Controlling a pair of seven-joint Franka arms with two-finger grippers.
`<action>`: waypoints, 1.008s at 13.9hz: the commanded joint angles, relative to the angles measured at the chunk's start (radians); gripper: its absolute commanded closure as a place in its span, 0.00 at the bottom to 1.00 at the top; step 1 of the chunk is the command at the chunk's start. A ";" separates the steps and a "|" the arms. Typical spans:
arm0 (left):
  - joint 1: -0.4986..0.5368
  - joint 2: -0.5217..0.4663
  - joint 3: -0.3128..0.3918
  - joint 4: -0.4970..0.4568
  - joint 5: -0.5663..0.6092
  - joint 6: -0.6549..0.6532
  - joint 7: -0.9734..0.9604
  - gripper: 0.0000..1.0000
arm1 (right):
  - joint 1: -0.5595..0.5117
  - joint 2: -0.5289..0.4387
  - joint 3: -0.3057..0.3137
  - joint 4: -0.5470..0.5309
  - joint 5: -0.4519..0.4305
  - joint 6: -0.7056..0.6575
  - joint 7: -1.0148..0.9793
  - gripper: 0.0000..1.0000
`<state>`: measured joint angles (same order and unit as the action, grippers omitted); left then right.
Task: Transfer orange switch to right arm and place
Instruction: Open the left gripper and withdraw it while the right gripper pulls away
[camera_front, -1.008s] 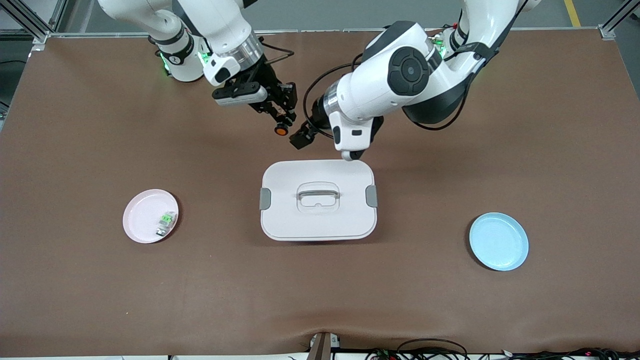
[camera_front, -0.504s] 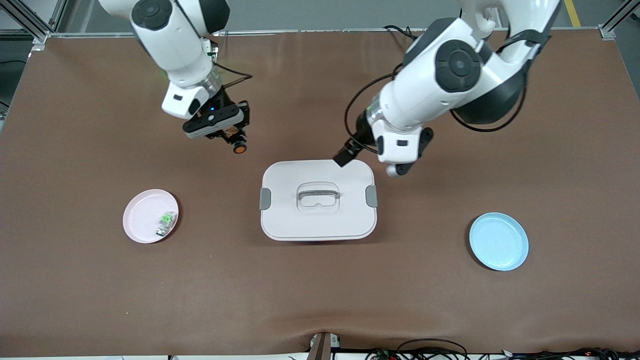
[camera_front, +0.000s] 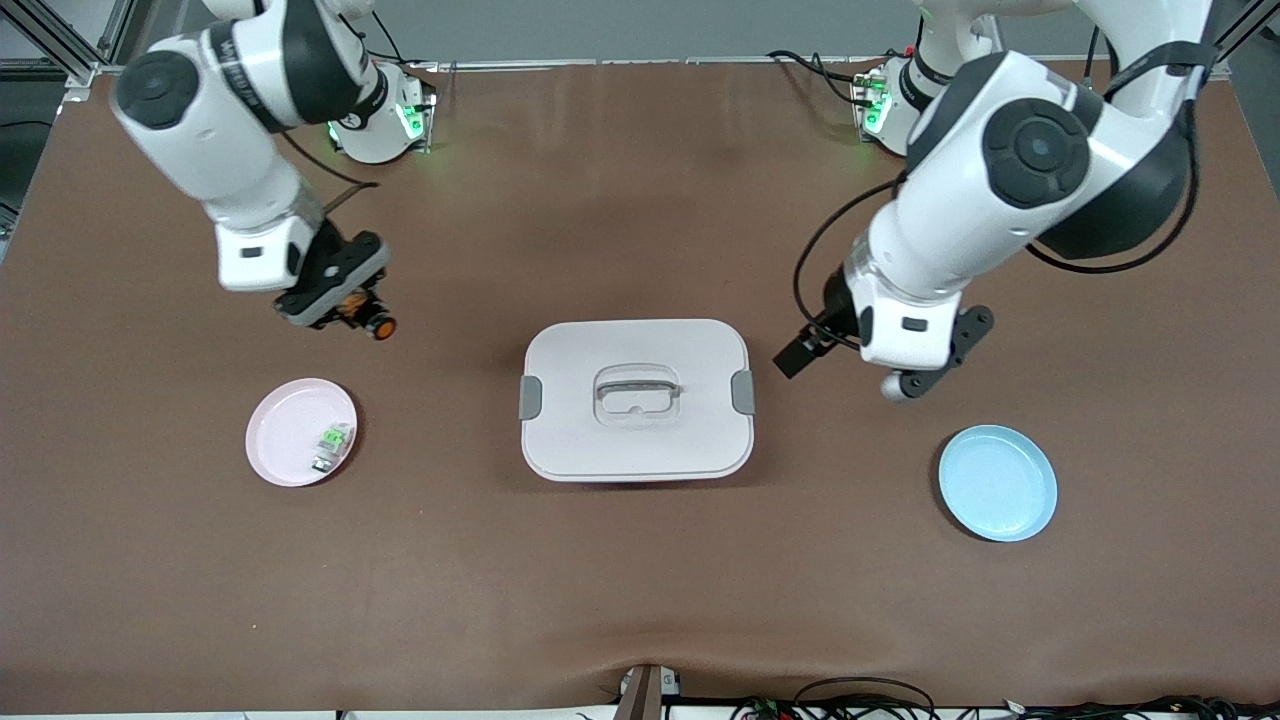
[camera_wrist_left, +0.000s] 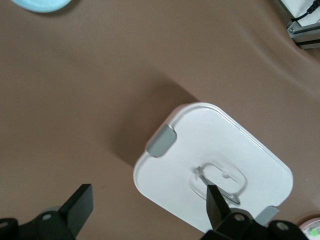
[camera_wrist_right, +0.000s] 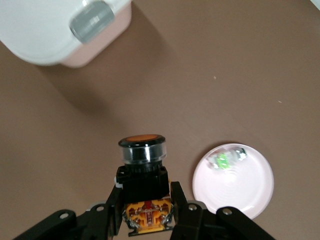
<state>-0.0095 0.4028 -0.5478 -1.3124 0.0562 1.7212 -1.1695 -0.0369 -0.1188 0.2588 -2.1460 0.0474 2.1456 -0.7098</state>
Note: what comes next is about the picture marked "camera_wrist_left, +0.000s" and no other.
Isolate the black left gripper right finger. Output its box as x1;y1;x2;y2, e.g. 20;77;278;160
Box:
199;184;308;240

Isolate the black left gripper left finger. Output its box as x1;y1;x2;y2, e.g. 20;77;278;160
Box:
0;183;94;240

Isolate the grey box latch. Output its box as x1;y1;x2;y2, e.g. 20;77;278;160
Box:
146;124;178;158
254;205;280;227

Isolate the white lidded storage box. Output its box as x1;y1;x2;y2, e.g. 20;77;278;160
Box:
132;101;293;235

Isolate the pink round plate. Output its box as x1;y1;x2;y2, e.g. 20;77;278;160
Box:
298;216;320;240

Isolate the brown table cover mat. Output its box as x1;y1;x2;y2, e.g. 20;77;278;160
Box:
0;0;320;240

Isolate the light blue round plate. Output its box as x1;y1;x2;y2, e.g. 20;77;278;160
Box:
9;0;73;13

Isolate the grey lid handle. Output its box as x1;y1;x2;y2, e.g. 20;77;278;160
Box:
199;172;241;206

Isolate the aluminium profile post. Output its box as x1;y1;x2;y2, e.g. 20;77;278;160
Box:
286;17;320;50

